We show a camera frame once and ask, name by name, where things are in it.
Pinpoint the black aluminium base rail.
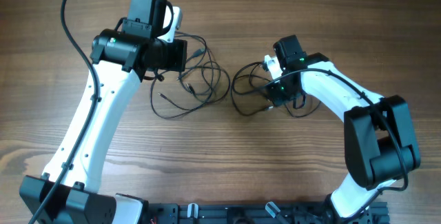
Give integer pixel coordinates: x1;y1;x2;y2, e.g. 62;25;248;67
147;201;390;224

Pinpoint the black USB cable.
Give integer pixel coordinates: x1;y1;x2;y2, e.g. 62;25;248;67
150;32;231;120
230;61;322;119

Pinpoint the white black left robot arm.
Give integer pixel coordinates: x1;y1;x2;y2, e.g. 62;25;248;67
19;0;187;223

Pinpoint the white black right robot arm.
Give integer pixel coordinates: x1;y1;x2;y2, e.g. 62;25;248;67
263;35;421;223

